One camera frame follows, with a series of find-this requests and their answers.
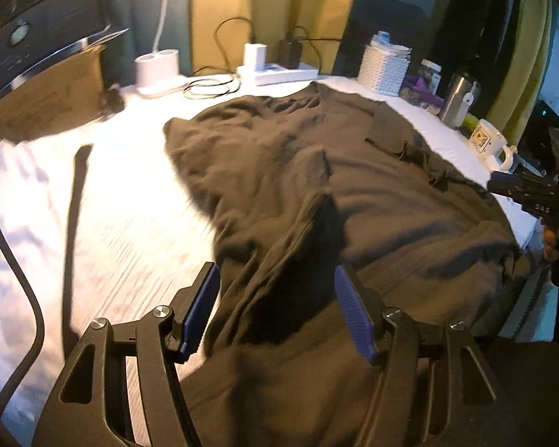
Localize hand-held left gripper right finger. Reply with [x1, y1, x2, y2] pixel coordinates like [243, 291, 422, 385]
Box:
[334, 264, 506, 447]

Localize clear jar with white lid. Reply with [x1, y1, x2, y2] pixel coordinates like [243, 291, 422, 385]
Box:
[417, 59, 443, 98]

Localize black charger cable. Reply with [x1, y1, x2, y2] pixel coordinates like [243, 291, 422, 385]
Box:
[286, 25, 344, 51]
[214, 18, 258, 60]

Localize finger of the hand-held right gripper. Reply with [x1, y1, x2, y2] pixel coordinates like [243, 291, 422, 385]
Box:
[487, 171, 557, 204]

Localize black chair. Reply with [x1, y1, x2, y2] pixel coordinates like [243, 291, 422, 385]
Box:
[333, 0, 430, 78]

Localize thick black braided cable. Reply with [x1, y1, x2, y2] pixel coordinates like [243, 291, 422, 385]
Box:
[0, 168, 46, 416]

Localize white woven basket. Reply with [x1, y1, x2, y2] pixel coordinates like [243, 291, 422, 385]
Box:
[358, 44, 411, 97]

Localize white textured table cover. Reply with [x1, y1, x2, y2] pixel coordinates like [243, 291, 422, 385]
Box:
[0, 72, 559, 438]

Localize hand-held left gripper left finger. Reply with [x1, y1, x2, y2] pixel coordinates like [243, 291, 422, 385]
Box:
[32, 261, 222, 447]

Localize white charger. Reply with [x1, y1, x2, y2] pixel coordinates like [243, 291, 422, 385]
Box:
[243, 43, 267, 72]

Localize white printed mug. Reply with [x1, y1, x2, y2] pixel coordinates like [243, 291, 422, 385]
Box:
[468, 118, 519, 171]

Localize black charger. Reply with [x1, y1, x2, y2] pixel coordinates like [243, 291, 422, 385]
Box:
[278, 39, 301, 69]

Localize black appliance with round display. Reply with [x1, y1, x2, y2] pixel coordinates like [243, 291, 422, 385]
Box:
[0, 0, 129, 98]

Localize white packets in basket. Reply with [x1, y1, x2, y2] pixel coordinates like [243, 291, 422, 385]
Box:
[369, 30, 413, 62]

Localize brown cardboard box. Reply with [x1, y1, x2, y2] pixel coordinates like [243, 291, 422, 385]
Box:
[0, 44, 108, 143]

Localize purple item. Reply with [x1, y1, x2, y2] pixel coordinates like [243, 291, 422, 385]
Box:
[401, 77, 444, 109]

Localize dark olive garment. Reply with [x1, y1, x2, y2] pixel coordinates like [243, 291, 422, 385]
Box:
[162, 81, 532, 447]

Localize stainless steel tumbler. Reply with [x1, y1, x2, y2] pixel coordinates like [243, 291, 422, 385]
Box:
[438, 71, 481, 129]

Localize white desk lamp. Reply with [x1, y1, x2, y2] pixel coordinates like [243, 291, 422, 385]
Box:
[134, 0, 189, 99]

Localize coiled black cable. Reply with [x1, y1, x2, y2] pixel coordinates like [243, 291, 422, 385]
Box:
[183, 76, 241, 101]

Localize white power strip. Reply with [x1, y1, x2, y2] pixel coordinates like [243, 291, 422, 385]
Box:
[237, 62, 320, 87]

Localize person's right hand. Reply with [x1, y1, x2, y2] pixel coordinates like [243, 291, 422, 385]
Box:
[541, 227, 559, 260]

